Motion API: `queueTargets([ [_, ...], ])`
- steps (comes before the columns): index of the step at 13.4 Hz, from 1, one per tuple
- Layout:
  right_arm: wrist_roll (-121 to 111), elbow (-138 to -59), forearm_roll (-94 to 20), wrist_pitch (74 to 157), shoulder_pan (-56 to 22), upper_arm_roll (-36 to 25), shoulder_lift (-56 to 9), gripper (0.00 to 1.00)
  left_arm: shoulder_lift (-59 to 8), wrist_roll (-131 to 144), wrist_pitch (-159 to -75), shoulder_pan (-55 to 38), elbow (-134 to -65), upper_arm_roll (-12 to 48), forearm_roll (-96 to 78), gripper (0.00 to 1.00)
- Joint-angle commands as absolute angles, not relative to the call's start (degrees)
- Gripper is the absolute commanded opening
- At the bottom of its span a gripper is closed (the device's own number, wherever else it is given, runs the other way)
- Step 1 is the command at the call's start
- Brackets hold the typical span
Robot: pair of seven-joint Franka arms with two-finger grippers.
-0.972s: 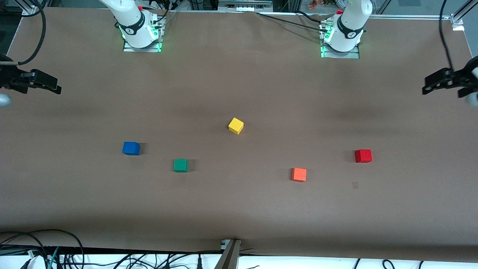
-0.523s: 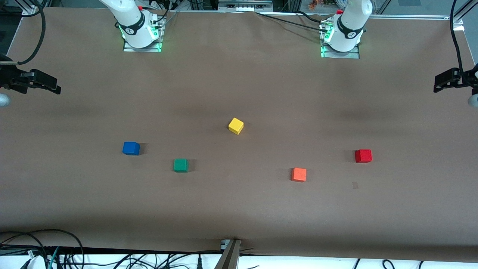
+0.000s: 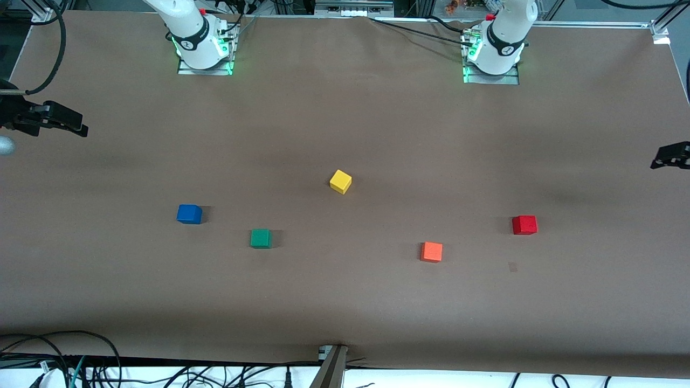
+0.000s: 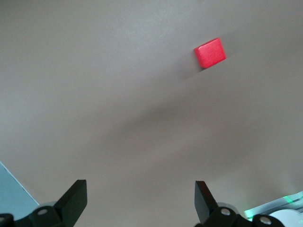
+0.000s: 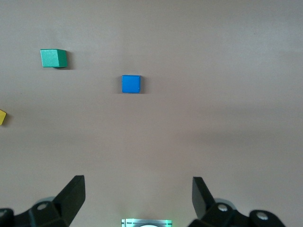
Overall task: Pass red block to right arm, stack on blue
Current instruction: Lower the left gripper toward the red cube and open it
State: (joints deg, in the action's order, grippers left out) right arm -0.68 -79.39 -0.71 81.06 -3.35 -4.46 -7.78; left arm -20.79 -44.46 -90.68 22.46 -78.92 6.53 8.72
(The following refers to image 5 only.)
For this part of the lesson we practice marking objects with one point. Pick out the brown table cover sheet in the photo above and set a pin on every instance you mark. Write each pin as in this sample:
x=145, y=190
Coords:
x=213, y=94

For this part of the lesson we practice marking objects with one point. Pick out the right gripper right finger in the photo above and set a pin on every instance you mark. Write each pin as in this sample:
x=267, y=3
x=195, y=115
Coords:
x=203, y=203

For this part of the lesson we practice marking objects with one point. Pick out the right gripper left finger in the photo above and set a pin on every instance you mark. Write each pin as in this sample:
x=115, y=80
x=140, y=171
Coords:
x=68, y=201

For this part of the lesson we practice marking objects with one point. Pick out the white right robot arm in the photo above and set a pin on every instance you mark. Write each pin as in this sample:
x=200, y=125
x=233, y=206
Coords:
x=146, y=226

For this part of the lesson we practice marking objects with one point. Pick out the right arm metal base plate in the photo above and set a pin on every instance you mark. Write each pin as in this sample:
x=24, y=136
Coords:
x=127, y=223

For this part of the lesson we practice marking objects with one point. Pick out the yellow wooden block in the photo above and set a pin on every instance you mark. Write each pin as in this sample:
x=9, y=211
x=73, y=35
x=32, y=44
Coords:
x=2, y=117

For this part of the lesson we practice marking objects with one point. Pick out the green wooden block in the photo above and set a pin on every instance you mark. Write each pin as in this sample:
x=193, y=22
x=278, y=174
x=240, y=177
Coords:
x=50, y=58

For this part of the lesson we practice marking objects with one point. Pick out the blue wooden block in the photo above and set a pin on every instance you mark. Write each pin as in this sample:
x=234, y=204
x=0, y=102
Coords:
x=131, y=84

